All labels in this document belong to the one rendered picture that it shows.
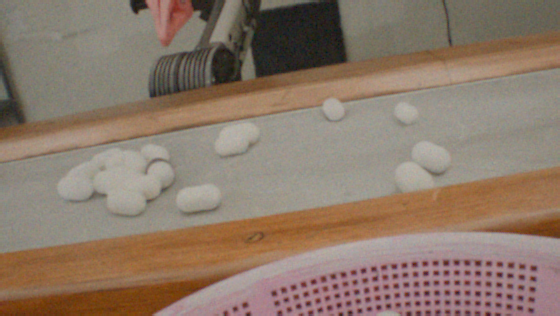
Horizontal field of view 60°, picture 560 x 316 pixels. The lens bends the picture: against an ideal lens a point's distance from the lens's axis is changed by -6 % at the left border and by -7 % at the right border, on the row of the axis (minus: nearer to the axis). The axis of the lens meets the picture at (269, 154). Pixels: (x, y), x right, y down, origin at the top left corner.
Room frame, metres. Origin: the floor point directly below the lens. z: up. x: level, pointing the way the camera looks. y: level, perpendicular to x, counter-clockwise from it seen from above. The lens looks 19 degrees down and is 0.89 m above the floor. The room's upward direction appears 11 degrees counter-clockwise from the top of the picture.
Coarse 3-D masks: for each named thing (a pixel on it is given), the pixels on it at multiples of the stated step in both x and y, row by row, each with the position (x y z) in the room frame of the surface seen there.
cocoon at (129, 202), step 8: (112, 192) 0.37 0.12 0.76; (120, 192) 0.36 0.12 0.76; (128, 192) 0.36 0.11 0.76; (136, 192) 0.36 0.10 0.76; (112, 200) 0.36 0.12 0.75; (120, 200) 0.36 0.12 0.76; (128, 200) 0.35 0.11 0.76; (136, 200) 0.35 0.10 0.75; (144, 200) 0.36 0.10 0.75; (112, 208) 0.36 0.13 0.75; (120, 208) 0.36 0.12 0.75; (128, 208) 0.35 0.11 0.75; (136, 208) 0.35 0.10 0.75; (144, 208) 0.36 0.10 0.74
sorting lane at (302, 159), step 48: (384, 96) 0.55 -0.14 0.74; (432, 96) 0.52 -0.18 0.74; (480, 96) 0.49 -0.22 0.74; (528, 96) 0.46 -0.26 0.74; (144, 144) 0.56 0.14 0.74; (192, 144) 0.52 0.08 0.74; (288, 144) 0.46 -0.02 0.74; (336, 144) 0.43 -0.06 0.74; (384, 144) 0.41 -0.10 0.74; (480, 144) 0.36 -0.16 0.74; (528, 144) 0.35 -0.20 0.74; (0, 192) 0.48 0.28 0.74; (48, 192) 0.45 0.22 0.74; (96, 192) 0.43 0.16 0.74; (240, 192) 0.36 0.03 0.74; (288, 192) 0.35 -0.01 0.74; (336, 192) 0.33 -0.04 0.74; (384, 192) 0.32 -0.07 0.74; (0, 240) 0.36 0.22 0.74; (48, 240) 0.34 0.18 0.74
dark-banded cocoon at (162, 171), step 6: (156, 162) 0.41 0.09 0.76; (162, 162) 0.41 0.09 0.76; (150, 168) 0.41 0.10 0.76; (156, 168) 0.40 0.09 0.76; (162, 168) 0.40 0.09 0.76; (168, 168) 0.40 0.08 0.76; (150, 174) 0.40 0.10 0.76; (156, 174) 0.40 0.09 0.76; (162, 174) 0.40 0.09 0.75; (168, 174) 0.40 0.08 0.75; (162, 180) 0.40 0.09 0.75; (168, 180) 0.40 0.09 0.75; (162, 186) 0.40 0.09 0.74
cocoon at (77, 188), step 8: (72, 176) 0.42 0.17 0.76; (64, 184) 0.41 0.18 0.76; (72, 184) 0.41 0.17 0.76; (80, 184) 0.41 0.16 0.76; (88, 184) 0.41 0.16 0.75; (64, 192) 0.41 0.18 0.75; (72, 192) 0.41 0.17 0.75; (80, 192) 0.40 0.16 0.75; (88, 192) 0.41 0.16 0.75; (80, 200) 0.41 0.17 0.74
